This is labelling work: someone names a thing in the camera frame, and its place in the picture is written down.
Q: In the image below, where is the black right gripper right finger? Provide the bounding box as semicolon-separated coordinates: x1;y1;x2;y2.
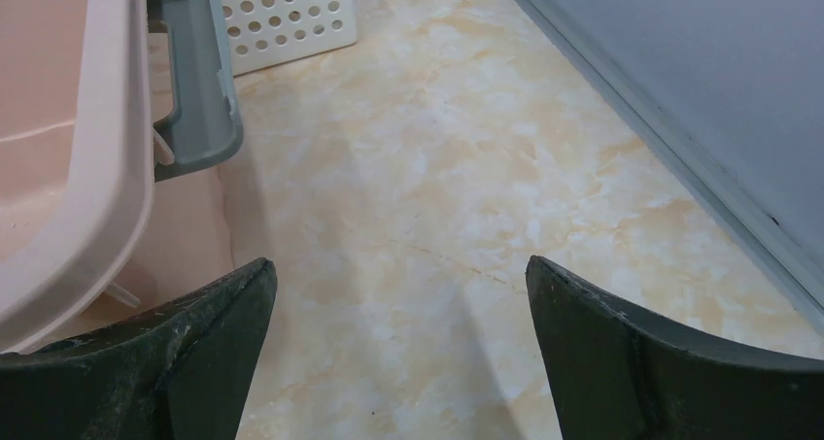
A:
526;255;823;439

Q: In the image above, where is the pink plastic tub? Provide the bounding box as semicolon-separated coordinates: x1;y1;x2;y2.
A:
1;0;244;353

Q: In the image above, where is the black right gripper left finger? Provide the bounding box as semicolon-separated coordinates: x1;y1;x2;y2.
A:
1;258;277;439

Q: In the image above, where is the white perforated basket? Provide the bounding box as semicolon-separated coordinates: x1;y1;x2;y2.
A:
221;0;359;76

